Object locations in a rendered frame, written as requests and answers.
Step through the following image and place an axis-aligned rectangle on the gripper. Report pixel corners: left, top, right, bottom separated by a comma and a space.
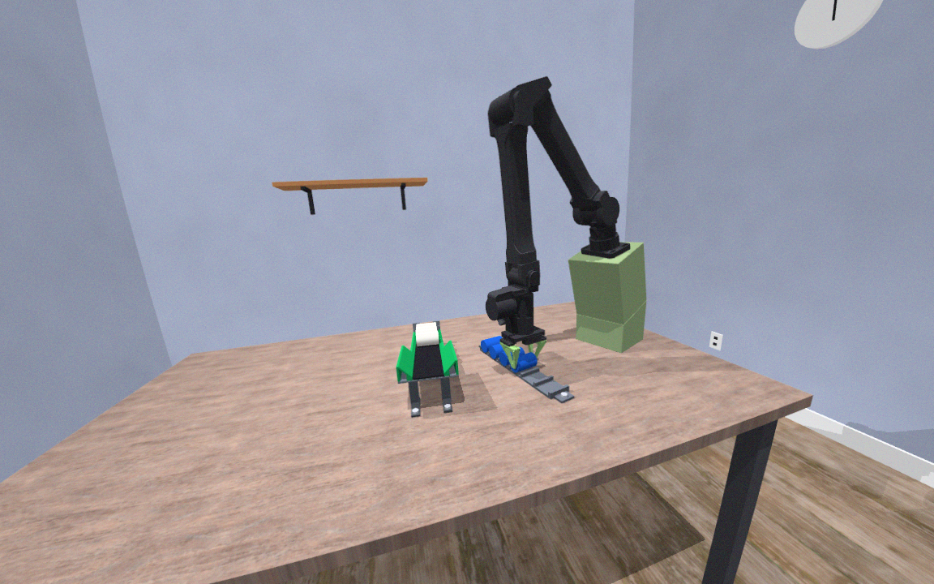
499, 314, 546, 369

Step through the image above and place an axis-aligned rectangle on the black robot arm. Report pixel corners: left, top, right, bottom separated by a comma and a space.
486, 76, 631, 333

